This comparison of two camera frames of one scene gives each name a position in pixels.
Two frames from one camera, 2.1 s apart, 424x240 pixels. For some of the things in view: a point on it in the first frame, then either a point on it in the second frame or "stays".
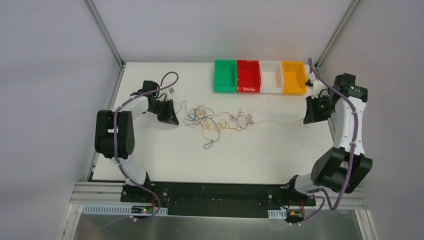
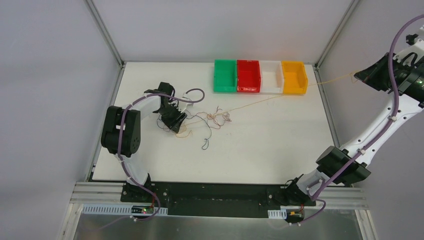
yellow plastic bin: x=294 y=77 stays
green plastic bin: x=225 y=75 stays
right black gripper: x=316 y=105 to x=380 y=75
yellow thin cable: x=241 y=126 to x=262 y=101
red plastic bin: x=248 y=76 stays
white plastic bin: x=272 y=76 stays
